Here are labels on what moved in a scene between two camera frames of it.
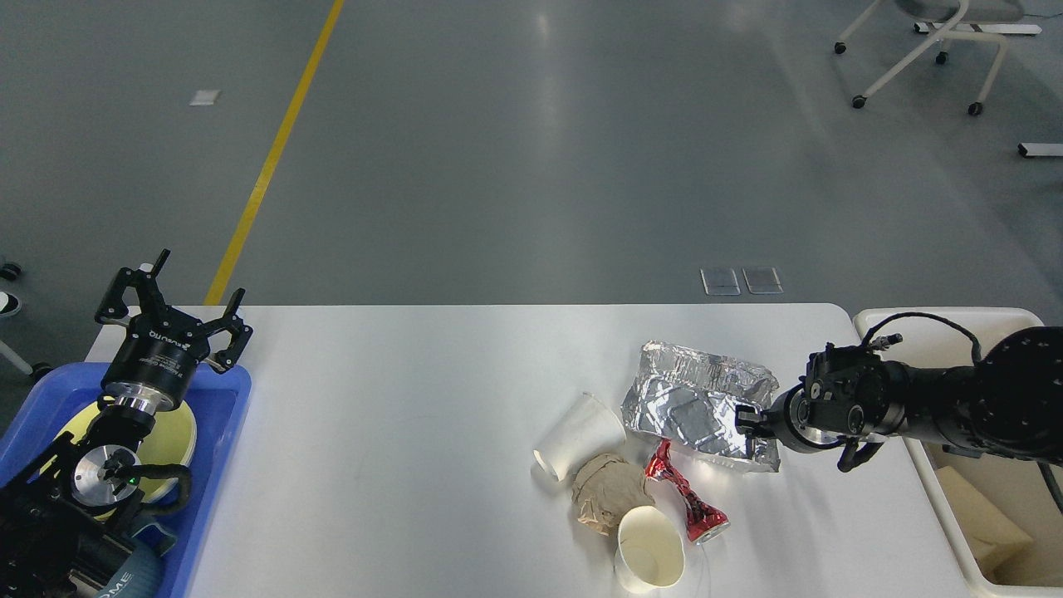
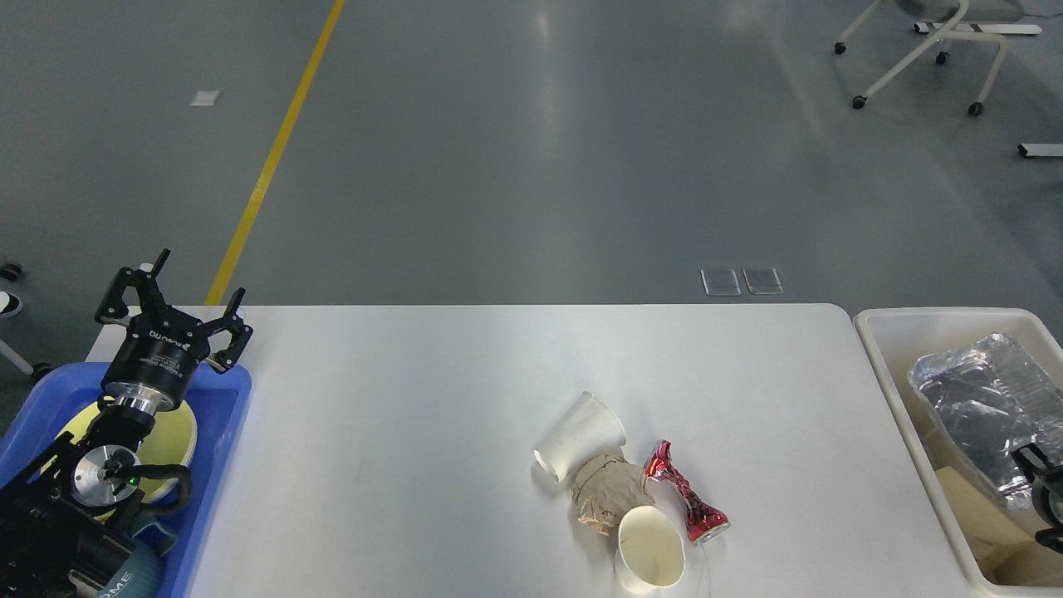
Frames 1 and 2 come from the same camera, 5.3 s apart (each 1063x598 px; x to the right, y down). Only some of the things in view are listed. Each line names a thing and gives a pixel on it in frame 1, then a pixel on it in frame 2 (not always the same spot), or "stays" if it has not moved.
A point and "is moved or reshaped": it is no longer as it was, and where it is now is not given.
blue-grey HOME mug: x=143 y=575 stays
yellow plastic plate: x=169 y=442 stays
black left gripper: x=154 y=360 stays
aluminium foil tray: x=688 y=399 is moved or reshaped
